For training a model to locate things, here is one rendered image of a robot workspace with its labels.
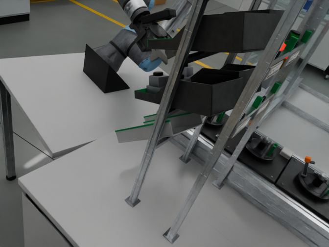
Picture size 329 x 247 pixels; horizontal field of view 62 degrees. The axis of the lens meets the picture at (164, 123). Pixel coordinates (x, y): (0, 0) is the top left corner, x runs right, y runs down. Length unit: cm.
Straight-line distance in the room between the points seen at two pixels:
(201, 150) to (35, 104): 73
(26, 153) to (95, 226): 146
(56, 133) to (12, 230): 89
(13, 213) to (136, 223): 116
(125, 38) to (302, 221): 110
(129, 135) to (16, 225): 119
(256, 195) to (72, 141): 74
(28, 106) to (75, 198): 50
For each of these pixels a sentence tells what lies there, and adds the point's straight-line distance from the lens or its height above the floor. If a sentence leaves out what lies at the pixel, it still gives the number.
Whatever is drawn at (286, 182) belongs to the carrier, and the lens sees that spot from 118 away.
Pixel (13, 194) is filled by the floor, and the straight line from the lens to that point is 205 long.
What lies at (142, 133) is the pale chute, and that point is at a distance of 83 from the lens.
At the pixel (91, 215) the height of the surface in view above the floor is 86.
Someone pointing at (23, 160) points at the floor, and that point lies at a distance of 224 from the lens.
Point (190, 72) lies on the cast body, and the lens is 93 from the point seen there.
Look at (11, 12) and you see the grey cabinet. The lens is 421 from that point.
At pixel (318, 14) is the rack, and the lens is 85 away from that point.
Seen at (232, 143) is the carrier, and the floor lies 97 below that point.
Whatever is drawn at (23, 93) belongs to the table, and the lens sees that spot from 136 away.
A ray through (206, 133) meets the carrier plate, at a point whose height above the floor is 97.
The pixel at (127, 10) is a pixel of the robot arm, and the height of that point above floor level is 135.
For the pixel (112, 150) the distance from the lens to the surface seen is 111.
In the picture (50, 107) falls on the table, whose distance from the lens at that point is 128.
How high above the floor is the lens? 163
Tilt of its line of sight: 36 degrees down
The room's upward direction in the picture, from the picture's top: 20 degrees clockwise
